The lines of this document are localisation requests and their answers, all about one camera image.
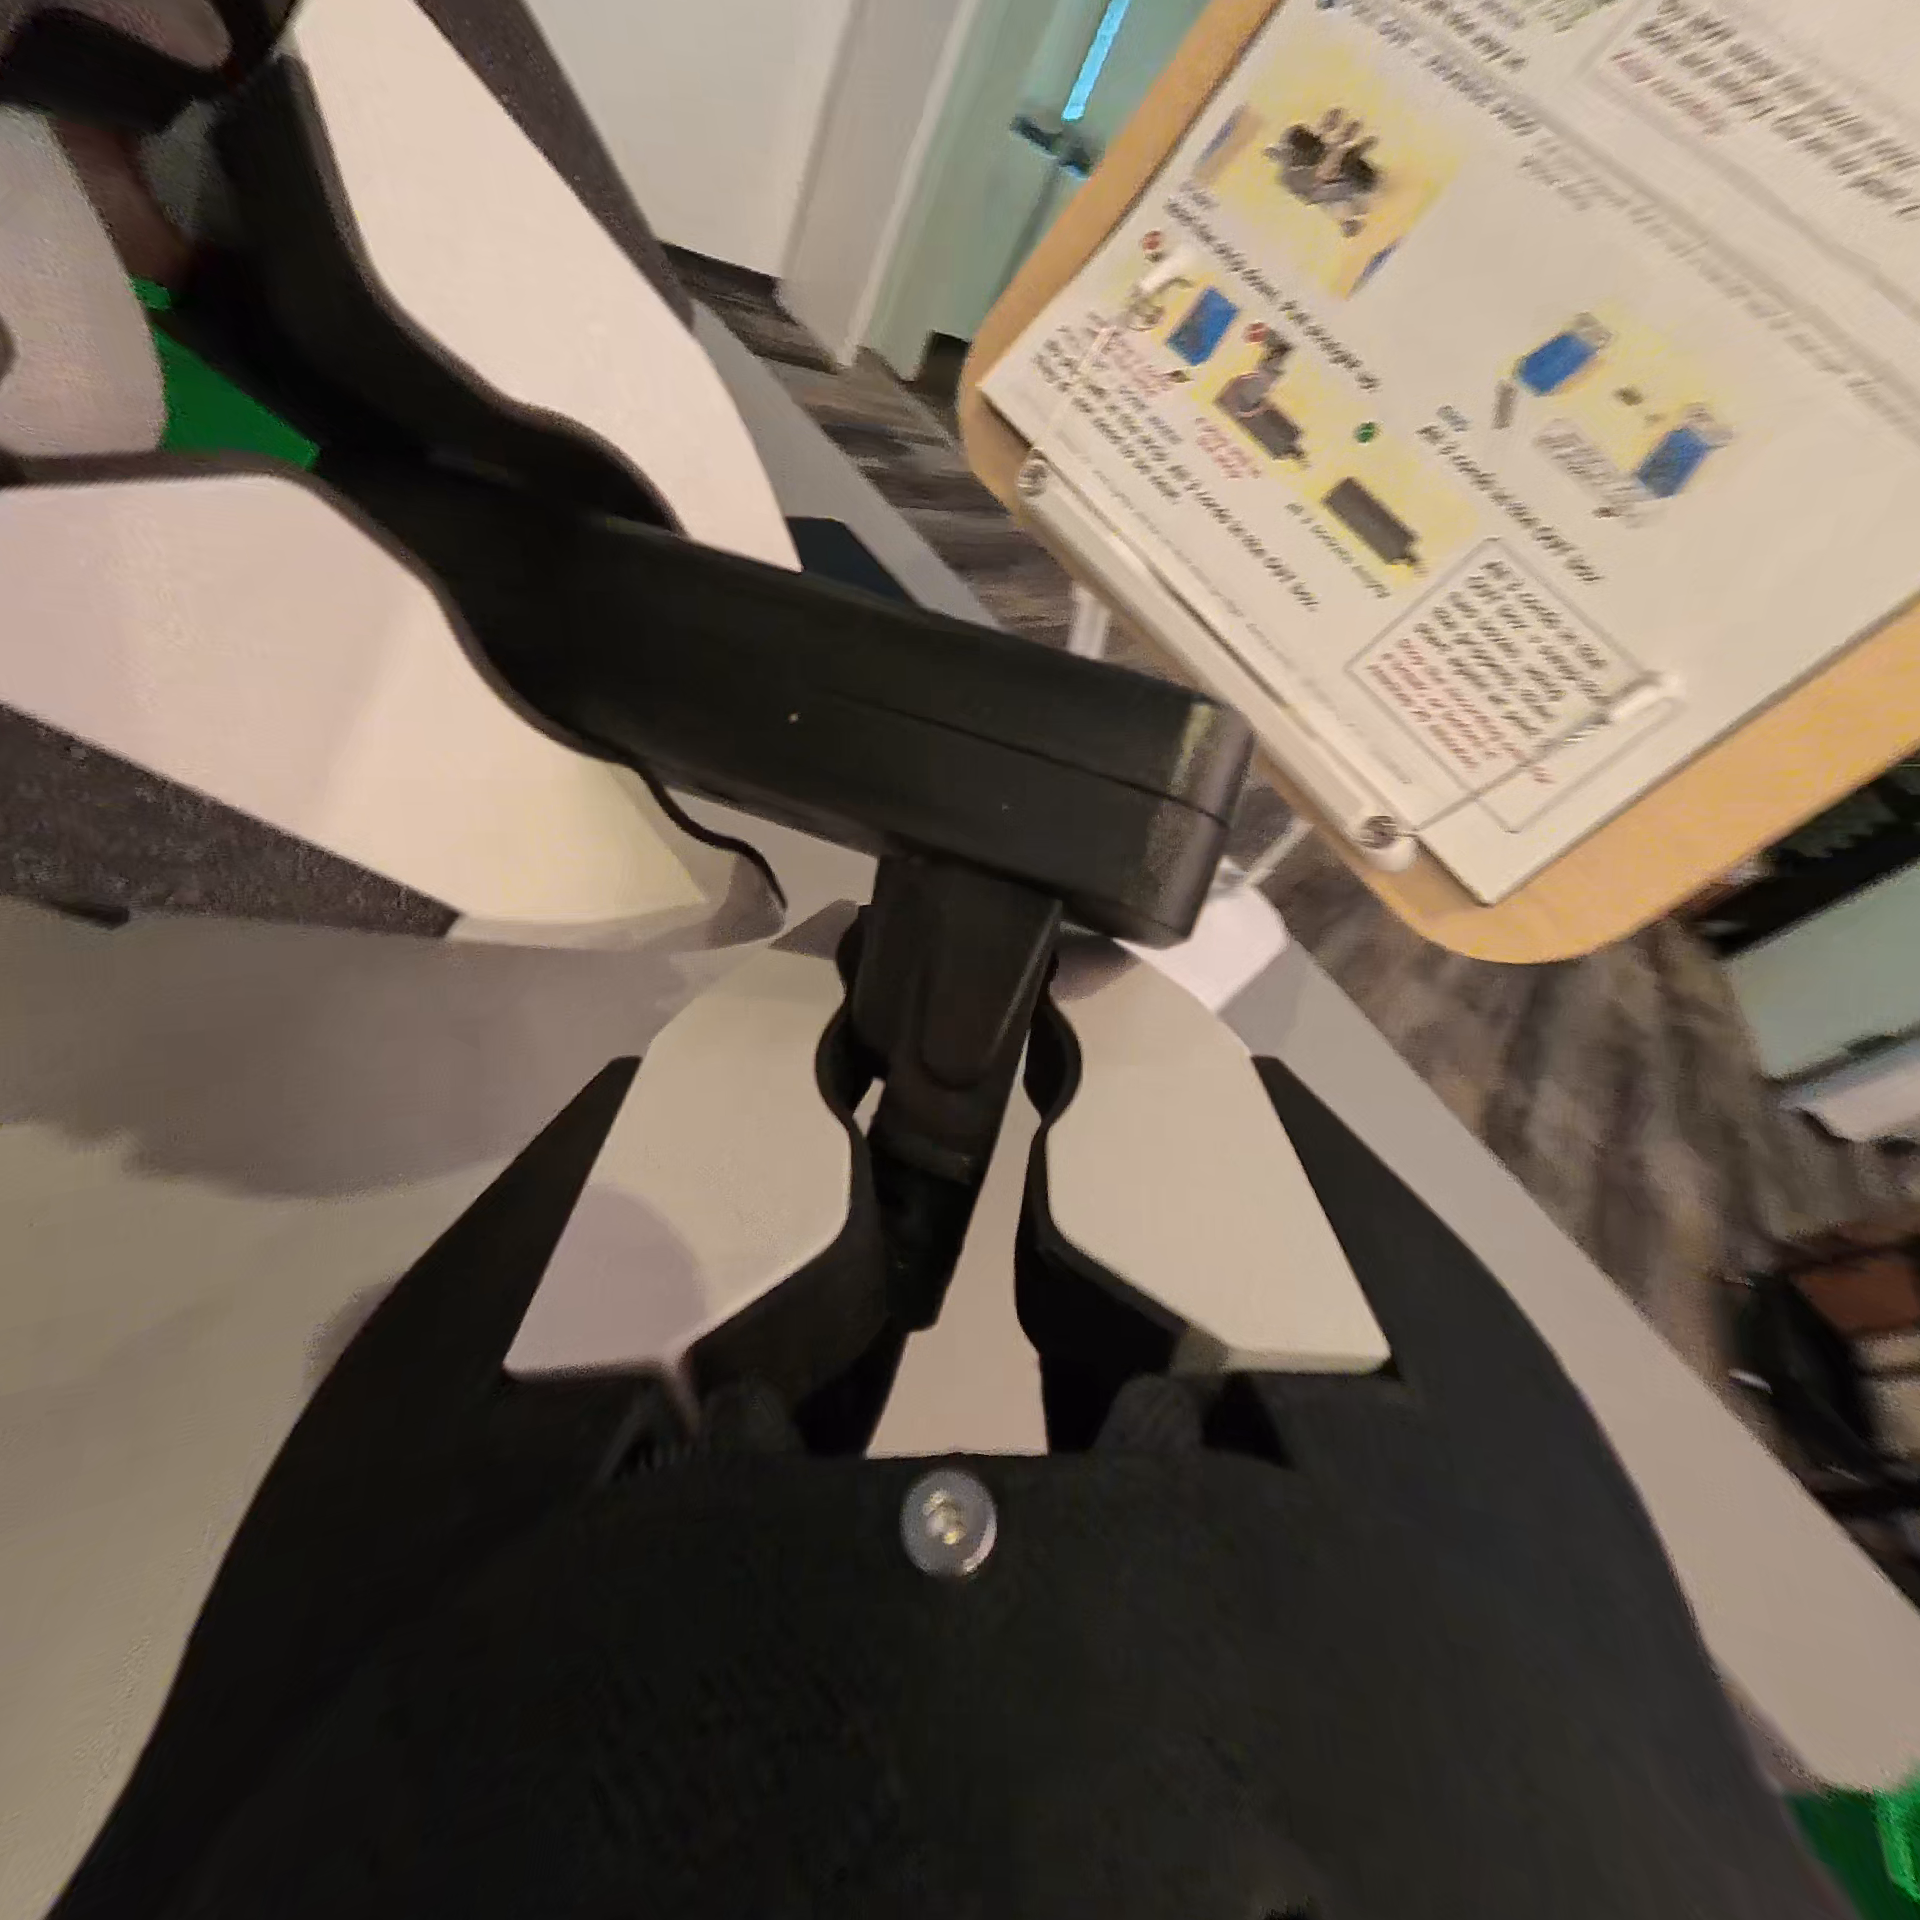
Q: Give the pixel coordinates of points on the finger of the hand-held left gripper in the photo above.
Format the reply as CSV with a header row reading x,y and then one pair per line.
x,y
510,270
301,661

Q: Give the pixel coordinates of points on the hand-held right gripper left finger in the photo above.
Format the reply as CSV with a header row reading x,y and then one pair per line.
x,y
721,1200

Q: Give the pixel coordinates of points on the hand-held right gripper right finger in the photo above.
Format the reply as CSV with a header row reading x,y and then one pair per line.
x,y
1200,1200

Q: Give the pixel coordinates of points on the black power plug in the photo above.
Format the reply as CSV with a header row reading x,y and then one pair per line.
x,y
961,974

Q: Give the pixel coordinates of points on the green sheet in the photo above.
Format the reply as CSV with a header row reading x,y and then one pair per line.
x,y
1861,1861
224,389

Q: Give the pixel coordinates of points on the pale blue door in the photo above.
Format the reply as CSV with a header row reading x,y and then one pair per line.
x,y
974,180

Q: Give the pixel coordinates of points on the instruction sheet on wooden board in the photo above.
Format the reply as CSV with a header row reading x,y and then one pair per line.
x,y
1723,840

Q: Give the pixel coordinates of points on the printed instruction sheet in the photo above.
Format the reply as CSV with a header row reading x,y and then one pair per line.
x,y
1575,374

